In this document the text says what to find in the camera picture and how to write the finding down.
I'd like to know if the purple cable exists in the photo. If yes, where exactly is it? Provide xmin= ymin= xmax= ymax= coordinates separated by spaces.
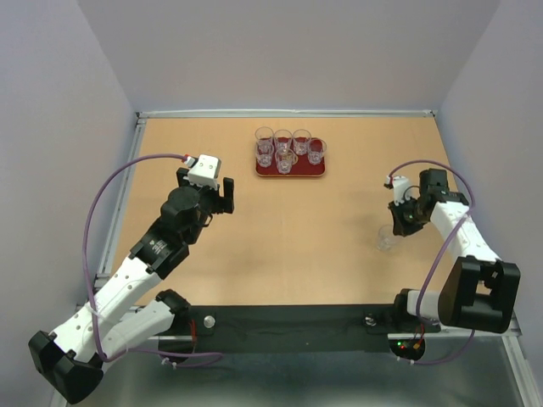
xmin=388 ymin=159 xmax=476 ymax=366
xmin=83 ymin=153 xmax=225 ymax=369

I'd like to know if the aluminium frame rail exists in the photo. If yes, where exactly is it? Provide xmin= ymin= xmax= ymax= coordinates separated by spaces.
xmin=92 ymin=119 xmax=147 ymax=293
xmin=48 ymin=303 xmax=543 ymax=407
xmin=137 ymin=109 xmax=435 ymax=120

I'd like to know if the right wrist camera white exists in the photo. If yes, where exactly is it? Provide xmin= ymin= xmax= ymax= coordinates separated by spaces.
xmin=384 ymin=176 xmax=414 ymax=206

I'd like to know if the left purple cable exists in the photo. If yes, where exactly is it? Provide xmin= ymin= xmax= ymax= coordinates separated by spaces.
xmin=83 ymin=153 xmax=225 ymax=369

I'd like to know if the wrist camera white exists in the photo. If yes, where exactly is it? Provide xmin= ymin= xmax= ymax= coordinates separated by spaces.
xmin=384 ymin=176 xmax=414 ymax=206
xmin=182 ymin=154 xmax=221 ymax=190

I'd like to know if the clear glass cluster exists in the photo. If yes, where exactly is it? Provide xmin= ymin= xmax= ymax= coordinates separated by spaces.
xmin=377 ymin=225 xmax=401 ymax=252
xmin=293 ymin=129 xmax=312 ymax=156
xmin=275 ymin=149 xmax=296 ymax=175

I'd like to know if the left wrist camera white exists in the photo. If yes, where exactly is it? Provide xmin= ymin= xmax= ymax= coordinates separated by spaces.
xmin=182 ymin=154 xmax=221 ymax=190

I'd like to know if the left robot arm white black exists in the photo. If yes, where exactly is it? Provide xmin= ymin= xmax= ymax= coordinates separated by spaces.
xmin=28 ymin=168 xmax=234 ymax=404

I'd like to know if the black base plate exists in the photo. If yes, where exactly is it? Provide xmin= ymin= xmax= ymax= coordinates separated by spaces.
xmin=159 ymin=304 xmax=421 ymax=354

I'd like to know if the clear glass cluster front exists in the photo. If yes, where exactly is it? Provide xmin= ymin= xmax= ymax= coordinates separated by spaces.
xmin=275 ymin=149 xmax=296 ymax=175

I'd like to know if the red lacquer tray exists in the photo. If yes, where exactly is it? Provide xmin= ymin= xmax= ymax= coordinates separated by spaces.
xmin=255 ymin=148 xmax=326 ymax=178

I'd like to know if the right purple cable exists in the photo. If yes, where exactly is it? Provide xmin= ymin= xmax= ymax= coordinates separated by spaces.
xmin=388 ymin=159 xmax=476 ymax=366

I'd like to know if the aluminium frame rail back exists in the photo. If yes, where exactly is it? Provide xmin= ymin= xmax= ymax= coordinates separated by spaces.
xmin=137 ymin=109 xmax=435 ymax=120

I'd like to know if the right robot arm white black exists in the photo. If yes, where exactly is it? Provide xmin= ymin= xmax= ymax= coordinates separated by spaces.
xmin=385 ymin=169 xmax=521 ymax=333

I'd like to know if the aluminium frame rail front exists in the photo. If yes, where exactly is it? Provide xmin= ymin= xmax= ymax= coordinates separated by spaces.
xmin=48 ymin=303 xmax=543 ymax=407

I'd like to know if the aluminium frame rail left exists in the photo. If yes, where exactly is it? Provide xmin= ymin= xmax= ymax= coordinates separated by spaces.
xmin=92 ymin=119 xmax=147 ymax=293

